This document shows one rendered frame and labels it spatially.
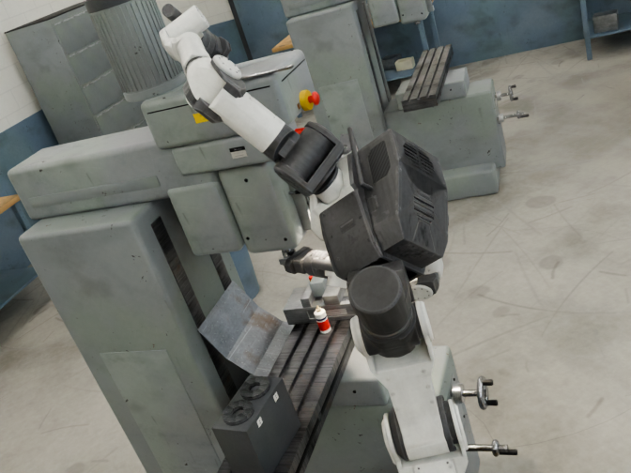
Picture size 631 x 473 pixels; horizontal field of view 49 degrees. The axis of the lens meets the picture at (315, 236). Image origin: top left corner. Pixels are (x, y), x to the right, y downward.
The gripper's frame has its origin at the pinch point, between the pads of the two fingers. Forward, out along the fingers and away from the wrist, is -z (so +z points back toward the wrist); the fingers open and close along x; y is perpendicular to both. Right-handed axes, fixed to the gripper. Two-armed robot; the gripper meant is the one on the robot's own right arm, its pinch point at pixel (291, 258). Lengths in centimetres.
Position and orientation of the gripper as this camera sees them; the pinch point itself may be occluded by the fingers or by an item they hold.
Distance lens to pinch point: 237.5
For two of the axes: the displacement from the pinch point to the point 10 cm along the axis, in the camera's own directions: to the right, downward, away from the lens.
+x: -6.5, 5.0, -5.7
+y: 3.0, 8.6, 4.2
